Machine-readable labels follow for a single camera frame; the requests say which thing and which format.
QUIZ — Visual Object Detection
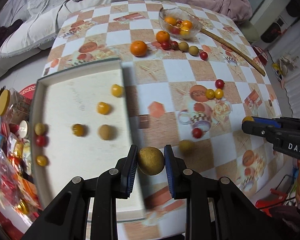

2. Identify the red plastic stool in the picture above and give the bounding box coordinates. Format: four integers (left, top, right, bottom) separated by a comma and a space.
255, 175, 300, 213

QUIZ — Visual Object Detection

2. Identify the white tray green rim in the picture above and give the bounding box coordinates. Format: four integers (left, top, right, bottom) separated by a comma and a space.
30, 57, 147, 220

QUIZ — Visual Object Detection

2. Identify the white curtain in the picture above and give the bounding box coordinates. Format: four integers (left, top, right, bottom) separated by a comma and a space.
282, 15, 300, 120

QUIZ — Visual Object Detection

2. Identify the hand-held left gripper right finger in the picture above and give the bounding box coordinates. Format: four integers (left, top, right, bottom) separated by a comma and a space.
164, 144, 283, 240

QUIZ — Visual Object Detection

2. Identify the jar with yellow lid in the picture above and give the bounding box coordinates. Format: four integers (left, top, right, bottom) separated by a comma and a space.
0, 89, 12, 117

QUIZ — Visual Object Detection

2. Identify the pile of snack packets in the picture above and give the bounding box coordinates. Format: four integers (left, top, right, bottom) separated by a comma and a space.
0, 100, 40, 220

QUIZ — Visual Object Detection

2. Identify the red round patterned mat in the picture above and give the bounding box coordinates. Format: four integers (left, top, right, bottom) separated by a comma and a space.
19, 85, 38, 100

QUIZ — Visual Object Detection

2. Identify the white front-load washing machine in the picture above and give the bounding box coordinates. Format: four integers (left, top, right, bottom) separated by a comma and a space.
285, 0, 300, 18
261, 22, 285, 44

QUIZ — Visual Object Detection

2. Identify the large tan longan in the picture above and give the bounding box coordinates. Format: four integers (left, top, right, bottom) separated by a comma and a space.
137, 146, 165, 176

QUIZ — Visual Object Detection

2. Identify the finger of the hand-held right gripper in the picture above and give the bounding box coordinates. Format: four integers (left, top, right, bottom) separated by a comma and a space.
241, 121, 278, 143
252, 116, 282, 128

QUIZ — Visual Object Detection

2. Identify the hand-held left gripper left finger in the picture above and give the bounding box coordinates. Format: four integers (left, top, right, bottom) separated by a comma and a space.
21, 144, 139, 240

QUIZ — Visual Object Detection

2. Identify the clear glass bowl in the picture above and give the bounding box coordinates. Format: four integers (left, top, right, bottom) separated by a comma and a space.
158, 7, 201, 40

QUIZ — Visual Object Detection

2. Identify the dark cloth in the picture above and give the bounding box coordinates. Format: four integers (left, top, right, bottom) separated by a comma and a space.
0, 20, 23, 60

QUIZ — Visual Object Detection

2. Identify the large orange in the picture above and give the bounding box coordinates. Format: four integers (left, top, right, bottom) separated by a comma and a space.
130, 40, 148, 57

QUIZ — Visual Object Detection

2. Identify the long wooden stick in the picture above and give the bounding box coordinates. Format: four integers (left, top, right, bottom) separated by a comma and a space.
199, 27, 266, 77

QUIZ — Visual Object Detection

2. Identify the checkered printed tablecloth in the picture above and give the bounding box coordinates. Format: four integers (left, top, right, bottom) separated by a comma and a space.
41, 0, 283, 230

